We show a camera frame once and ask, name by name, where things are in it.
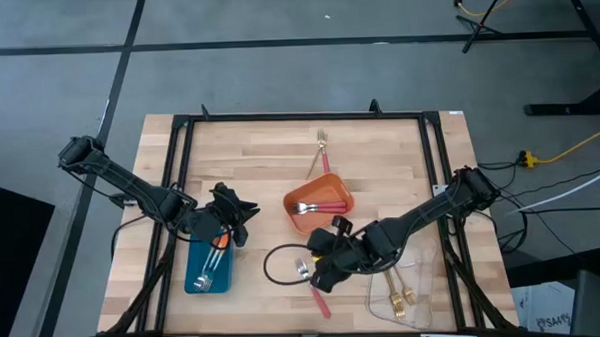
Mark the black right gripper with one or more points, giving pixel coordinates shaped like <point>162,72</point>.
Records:
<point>343,252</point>

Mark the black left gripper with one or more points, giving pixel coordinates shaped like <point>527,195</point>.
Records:
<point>207,222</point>

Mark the orange plastic bin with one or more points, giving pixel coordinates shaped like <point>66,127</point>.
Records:
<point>320,188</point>

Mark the wooden chopsticks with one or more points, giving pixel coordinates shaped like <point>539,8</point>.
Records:
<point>409,296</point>

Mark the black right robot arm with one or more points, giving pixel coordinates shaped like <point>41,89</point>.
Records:
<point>431,211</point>

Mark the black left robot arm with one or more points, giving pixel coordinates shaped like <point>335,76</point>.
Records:
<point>130,187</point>

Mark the teal plastic bin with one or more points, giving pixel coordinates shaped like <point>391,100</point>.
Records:
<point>193,257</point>

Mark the clear plastic bin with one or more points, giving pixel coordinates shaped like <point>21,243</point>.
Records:
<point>425,304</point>

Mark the white printed cardboard box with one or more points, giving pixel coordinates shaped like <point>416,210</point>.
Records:
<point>545,305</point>

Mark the black cabinet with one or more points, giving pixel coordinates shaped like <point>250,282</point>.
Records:
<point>13,258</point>

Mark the thin black floor stand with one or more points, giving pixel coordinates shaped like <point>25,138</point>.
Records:
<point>477,28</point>

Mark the black metal table frame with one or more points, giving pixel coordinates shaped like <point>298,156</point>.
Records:
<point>303,116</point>

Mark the white metal bracket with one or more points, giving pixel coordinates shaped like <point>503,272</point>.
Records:
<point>439,189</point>

